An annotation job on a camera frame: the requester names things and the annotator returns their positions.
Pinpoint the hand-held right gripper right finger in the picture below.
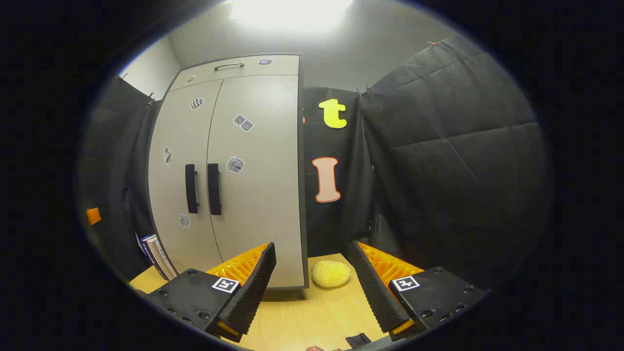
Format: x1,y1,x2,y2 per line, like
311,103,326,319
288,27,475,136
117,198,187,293
346,240,491,342

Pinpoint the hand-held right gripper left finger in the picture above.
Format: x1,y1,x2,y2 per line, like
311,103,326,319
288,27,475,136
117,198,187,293
144,242,277,343

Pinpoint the black and white book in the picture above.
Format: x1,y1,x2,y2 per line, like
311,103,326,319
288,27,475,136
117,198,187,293
152,238,179,281

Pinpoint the black backdrop cloth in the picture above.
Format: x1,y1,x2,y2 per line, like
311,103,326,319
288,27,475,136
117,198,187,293
78,34,554,293

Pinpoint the blue book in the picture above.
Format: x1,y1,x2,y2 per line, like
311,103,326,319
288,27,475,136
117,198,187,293
136,235,157,268

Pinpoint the cabinet door with cube stickers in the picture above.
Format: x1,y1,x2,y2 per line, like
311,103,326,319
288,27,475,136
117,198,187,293
207,74,307,289

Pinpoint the grey double-door shoe cabinet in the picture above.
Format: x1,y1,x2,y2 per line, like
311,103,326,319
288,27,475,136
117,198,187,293
146,53,310,299

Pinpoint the ceiling light panel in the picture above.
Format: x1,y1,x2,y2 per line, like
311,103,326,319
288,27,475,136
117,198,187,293
229,0,354,31

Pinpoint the yellow sponge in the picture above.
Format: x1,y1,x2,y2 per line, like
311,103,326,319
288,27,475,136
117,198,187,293
311,261,351,288

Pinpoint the beige book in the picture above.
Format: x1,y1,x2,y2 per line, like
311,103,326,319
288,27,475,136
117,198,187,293
143,234,171,279

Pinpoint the grey cabinet drawer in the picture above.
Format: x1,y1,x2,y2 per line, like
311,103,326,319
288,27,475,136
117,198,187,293
168,55,300,92

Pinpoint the cabinet door with checkered sticker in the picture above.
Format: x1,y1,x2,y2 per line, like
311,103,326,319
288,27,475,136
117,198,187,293
148,80,224,276

